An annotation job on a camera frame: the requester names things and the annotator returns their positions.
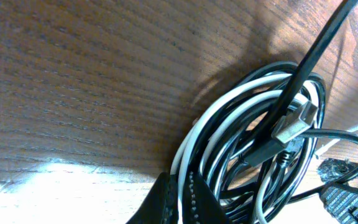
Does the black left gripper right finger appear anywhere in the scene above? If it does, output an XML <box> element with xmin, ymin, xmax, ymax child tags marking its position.
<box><xmin>182</xmin><ymin>171</ymin><xmax>229</xmax><ymax>224</ymax></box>

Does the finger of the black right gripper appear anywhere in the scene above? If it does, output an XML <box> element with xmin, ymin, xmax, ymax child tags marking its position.
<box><xmin>317</xmin><ymin>158</ymin><xmax>358</xmax><ymax>182</ymax></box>
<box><xmin>319</xmin><ymin>184</ymin><xmax>358</xmax><ymax>224</ymax></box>

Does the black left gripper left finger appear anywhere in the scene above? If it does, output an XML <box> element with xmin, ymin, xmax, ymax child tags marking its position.
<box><xmin>127</xmin><ymin>172</ymin><xmax>178</xmax><ymax>224</ymax></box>

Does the black USB cable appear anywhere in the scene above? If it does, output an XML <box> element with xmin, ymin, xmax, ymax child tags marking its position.
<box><xmin>190</xmin><ymin>0</ymin><xmax>358</xmax><ymax>224</ymax></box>

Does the white USB cable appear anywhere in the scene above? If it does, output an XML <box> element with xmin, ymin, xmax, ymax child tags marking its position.
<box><xmin>170</xmin><ymin>73</ymin><xmax>358</xmax><ymax>224</ymax></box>

